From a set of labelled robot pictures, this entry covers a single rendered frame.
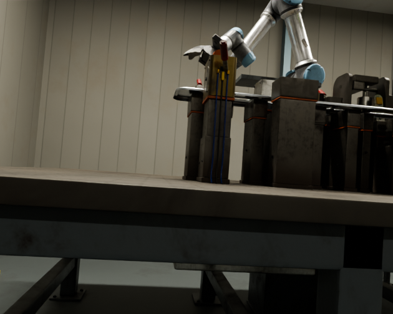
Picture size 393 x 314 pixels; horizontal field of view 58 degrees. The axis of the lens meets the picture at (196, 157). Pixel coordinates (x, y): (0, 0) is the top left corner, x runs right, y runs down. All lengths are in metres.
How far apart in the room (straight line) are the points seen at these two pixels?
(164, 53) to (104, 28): 0.71
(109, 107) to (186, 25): 1.27
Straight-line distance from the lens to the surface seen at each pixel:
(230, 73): 1.03
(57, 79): 4.18
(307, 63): 1.94
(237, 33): 1.84
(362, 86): 1.66
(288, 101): 1.10
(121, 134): 3.96
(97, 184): 0.52
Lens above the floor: 0.72
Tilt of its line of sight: 3 degrees up
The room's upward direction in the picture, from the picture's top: 4 degrees clockwise
